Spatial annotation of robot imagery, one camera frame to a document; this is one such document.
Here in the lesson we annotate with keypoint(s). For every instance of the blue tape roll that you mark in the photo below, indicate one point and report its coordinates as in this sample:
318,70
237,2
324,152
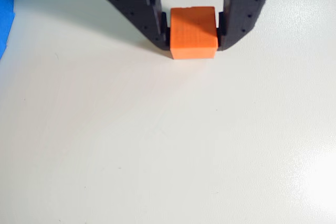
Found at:
5,16

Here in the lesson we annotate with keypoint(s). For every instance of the small cube block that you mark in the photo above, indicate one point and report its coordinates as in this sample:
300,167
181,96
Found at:
193,35

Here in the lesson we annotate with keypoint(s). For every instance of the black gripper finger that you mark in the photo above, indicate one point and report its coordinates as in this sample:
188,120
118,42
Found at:
241,6
136,1

